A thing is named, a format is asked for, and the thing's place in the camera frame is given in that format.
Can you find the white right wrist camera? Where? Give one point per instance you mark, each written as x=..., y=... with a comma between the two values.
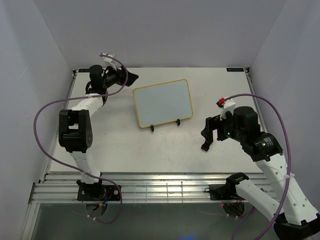
x=226, y=105

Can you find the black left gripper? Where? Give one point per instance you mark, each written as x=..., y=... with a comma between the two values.
x=120, y=74

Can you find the black wire whiteboard stand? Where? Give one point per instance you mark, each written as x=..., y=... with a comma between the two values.
x=165, y=125

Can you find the right blue corner label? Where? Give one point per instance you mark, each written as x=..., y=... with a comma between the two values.
x=234, y=69

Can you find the blue corner label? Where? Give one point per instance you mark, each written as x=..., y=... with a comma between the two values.
x=83, y=70
x=234, y=69

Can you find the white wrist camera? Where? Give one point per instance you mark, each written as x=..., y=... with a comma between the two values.
x=226, y=105
x=108, y=58

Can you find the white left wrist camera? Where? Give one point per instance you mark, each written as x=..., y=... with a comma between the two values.
x=108, y=58

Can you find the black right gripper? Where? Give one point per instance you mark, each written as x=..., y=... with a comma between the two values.
x=214, y=122

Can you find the left blue corner label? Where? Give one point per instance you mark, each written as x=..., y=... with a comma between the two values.
x=83, y=70

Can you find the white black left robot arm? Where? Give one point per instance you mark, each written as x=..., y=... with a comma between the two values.
x=75, y=129

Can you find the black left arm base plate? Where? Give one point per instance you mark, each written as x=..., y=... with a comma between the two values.
x=97, y=192

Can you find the yellow framed small whiteboard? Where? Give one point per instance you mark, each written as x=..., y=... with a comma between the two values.
x=163, y=103

